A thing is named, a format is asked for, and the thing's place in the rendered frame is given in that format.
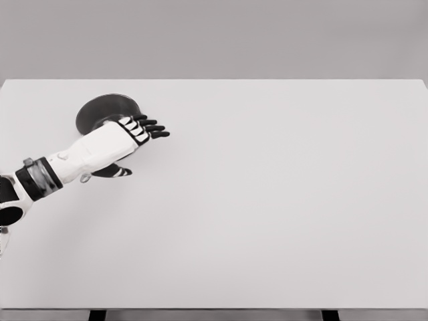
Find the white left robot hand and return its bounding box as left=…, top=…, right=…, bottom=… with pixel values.
left=76, top=114, right=171, bottom=179

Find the dark grey pot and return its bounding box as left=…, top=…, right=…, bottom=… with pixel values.
left=75, top=94, right=141, bottom=135

